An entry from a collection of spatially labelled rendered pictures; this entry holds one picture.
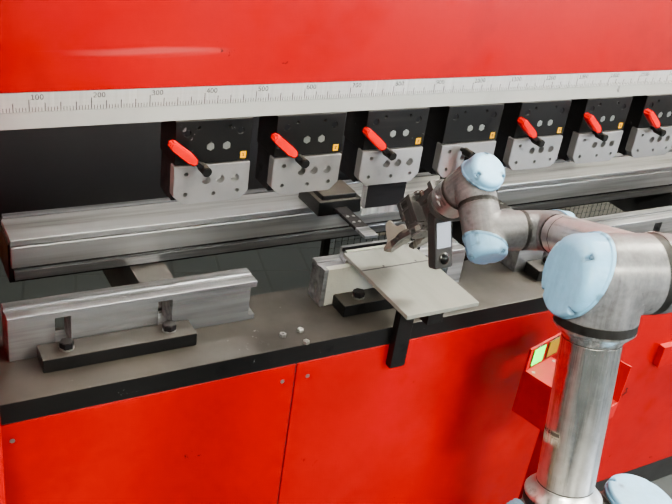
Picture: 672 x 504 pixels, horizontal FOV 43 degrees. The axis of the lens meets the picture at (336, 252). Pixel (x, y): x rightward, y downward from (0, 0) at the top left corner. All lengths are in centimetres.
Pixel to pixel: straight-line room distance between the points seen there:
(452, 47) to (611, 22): 43
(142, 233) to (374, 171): 54
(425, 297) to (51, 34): 88
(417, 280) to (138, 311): 58
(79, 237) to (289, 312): 48
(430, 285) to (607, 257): 71
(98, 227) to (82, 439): 48
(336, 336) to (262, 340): 16
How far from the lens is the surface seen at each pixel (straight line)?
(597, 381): 125
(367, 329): 186
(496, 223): 155
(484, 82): 187
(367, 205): 186
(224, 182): 163
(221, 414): 180
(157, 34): 149
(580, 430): 128
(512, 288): 215
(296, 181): 170
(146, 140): 216
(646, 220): 250
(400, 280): 181
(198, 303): 176
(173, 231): 197
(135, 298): 171
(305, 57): 161
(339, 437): 201
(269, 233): 208
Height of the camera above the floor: 189
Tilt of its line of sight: 28 degrees down
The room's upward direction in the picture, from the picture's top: 9 degrees clockwise
